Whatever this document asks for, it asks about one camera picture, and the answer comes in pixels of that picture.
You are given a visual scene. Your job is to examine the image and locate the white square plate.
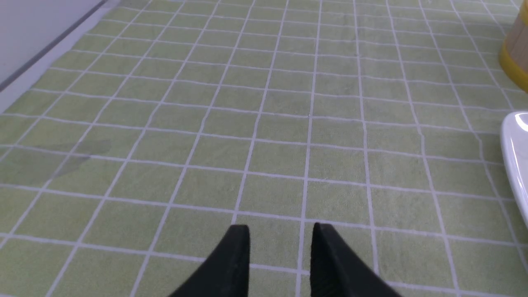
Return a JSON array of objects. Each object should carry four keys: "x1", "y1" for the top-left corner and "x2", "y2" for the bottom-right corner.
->
[{"x1": 500, "y1": 111, "x2": 528, "y2": 225}]

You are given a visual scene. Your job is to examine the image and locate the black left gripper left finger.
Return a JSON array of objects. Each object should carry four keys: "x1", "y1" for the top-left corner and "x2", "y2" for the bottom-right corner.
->
[{"x1": 170, "y1": 224, "x2": 250, "y2": 297}]

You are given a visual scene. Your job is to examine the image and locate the bamboo steamer basket yellow rim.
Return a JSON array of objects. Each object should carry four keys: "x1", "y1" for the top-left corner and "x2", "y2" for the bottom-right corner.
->
[{"x1": 499, "y1": 0, "x2": 528, "y2": 92}]

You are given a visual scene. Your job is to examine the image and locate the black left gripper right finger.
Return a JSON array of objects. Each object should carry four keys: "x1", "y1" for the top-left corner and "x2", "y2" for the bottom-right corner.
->
[{"x1": 310, "y1": 222, "x2": 400, "y2": 297}]

